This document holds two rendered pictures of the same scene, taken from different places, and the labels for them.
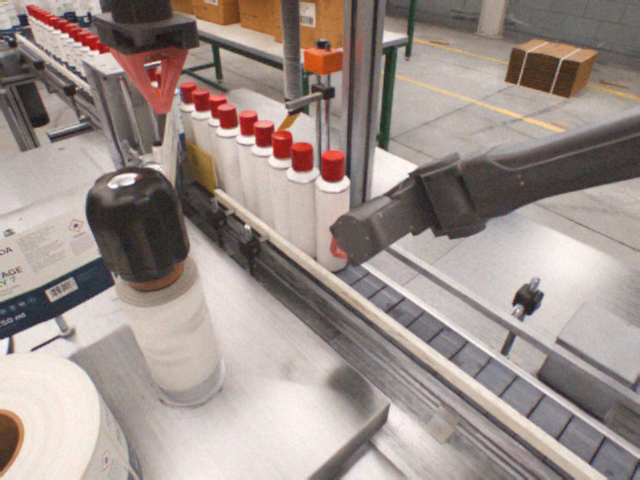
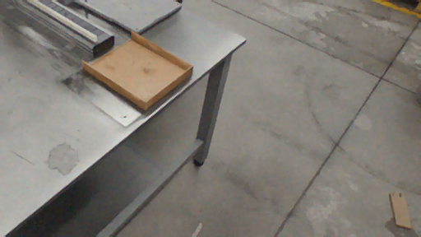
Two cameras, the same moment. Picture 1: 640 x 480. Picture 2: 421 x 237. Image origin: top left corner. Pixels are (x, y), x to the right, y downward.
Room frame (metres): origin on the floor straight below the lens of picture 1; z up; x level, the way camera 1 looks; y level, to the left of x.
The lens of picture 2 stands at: (-1.25, -0.51, 1.76)
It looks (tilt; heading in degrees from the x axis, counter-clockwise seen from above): 43 degrees down; 350
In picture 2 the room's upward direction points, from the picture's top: 4 degrees clockwise
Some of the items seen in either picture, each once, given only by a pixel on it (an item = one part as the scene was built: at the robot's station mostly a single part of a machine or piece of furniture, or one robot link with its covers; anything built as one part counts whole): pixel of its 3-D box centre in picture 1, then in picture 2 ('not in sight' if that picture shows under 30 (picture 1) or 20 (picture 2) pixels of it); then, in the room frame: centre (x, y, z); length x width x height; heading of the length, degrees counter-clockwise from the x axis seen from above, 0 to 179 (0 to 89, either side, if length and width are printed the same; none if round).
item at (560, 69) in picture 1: (550, 66); not in sight; (4.14, -2.18, 0.16); 0.65 x 0.54 x 0.32; 47
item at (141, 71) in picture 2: not in sight; (137, 67); (-0.17, -0.65, 0.85); 0.30 x 0.26 x 0.04; 42
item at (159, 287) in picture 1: (164, 298); not in sight; (0.32, 0.17, 1.03); 0.09 x 0.09 x 0.30
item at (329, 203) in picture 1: (332, 214); not in sight; (0.54, -0.01, 0.98); 0.05 x 0.05 x 0.20
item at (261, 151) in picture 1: (268, 178); not in sight; (0.65, 0.10, 0.98); 0.05 x 0.05 x 0.20
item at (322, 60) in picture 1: (309, 147); not in sight; (0.64, 0.02, 1.05); 0.10 x 0.04 x 0.33; 132
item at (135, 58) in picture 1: (149, 68); not in sight; (0.47, 0.19, 1.23); 0.07 x 0.07 x 0.09; 43
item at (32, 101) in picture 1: (20, 90); not in sight; (1.92, 1.41, 0.71); 0.15 x 0.12 x 0.34; 132
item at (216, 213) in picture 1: (225, 222); not in sight; (0.65, 0.18, 0.89); 0.06 x 0.03 x 0.12; 132
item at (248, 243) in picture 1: (251, 253); not in sight; (0.56, 0.12, 0.89); 0.03 x 0.03 x 0.12; 42
